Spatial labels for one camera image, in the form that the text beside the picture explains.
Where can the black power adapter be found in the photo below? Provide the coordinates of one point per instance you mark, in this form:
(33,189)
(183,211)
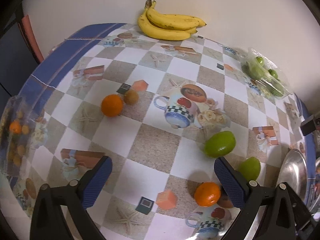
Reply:
(309,125)

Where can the clear bag of green fruits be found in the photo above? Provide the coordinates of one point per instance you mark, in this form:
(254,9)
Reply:
(263,74)

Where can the orange mandarin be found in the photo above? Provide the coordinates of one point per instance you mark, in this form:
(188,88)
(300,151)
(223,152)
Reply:
(112,105)
(207,194)

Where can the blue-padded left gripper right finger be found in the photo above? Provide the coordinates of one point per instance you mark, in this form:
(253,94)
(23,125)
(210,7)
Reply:
(285,215)

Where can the small brownish kumquat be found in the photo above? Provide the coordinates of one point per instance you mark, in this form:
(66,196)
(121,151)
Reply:
(131,97)

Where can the red chair edge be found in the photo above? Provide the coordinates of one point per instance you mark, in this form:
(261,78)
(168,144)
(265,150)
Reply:
(26,24)

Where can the large green mango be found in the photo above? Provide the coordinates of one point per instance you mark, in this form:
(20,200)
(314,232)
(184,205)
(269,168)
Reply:
(220,144)

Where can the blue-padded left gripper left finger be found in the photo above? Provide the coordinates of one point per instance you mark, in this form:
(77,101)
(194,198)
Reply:
(48,221)

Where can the yellow banana bunch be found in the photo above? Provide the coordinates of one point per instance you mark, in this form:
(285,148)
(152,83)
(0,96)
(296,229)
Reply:
(168,27)

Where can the clear box of small oranges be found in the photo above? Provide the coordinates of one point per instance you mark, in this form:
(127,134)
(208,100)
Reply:
(16,128)

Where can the checkered printed tablecloth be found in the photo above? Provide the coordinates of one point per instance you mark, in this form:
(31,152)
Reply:
(186,89)

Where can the round steel tray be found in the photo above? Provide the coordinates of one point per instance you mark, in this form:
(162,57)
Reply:
(294,172)

